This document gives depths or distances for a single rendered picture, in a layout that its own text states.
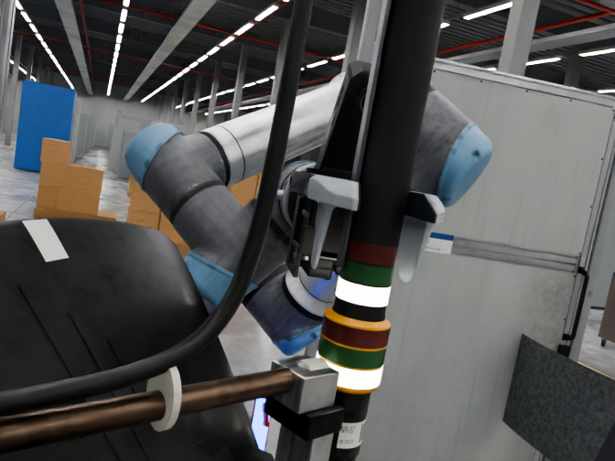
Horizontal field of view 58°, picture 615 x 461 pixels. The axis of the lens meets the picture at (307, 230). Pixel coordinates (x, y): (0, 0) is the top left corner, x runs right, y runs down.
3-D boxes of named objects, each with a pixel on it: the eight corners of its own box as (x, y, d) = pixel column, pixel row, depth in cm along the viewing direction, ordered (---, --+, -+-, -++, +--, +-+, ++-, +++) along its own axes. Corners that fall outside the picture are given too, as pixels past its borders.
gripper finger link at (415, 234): (463, 304, 32) (391, 269, 41) (484, 204, 32) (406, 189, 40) (417, 299, 31) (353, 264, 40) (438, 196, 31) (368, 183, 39)
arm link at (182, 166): (397, 32, 88) (121, 116, 59) (446, 76, 85) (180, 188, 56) (367, 87, 97) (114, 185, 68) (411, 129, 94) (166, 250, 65)
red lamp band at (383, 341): (357, 352, 33) (361, 333, 32) (307, 328, 36) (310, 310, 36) (401, 345, 36) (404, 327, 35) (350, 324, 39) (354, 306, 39)
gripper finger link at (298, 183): (356, 209, 35) (349, 202, 44) (361, 182, 35) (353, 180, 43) (283, 197, 35) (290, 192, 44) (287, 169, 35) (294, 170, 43)
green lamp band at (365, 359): (352, 373, 33) (357, 354, 33) (303, 348, 36) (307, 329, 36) (397, 364, 36) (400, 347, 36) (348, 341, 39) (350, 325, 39)
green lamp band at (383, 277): (368, 287, 33) (372, 267, 33) (328, 273, 35) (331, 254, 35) (401, 285, 35) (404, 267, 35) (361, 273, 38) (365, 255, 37)
